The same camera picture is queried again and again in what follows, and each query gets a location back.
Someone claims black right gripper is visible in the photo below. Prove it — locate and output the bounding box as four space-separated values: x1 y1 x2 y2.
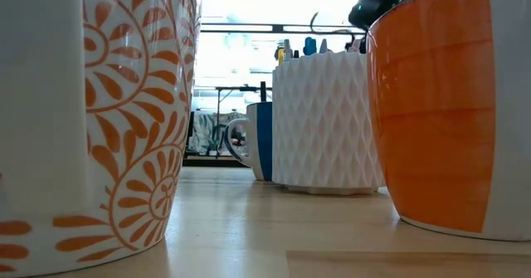
347 0 393 32

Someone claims white textured pen cup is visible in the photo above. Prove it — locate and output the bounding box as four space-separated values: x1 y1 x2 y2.
271 50 386 196

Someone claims black horizontal bar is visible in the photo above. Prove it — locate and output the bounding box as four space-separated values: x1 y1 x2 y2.
200 22 366 36

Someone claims blue and white mug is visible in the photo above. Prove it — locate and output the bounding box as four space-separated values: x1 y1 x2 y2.
223 101 274 183

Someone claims white mug orange floral pattern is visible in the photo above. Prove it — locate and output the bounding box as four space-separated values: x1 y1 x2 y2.
0 0 202 278

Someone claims teal marker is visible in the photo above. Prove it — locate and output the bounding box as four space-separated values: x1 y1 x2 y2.
302 36 319 56

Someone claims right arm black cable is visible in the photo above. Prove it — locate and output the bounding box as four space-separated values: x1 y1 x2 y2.
309 11 354 37

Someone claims black background table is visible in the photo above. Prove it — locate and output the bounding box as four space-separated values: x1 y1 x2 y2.
214 85 274 115

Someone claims orange mug white handle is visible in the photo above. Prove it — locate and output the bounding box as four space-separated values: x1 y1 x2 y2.
367 0 531 242

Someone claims black background post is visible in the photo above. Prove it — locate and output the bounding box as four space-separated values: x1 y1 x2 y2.
184 110 195 159

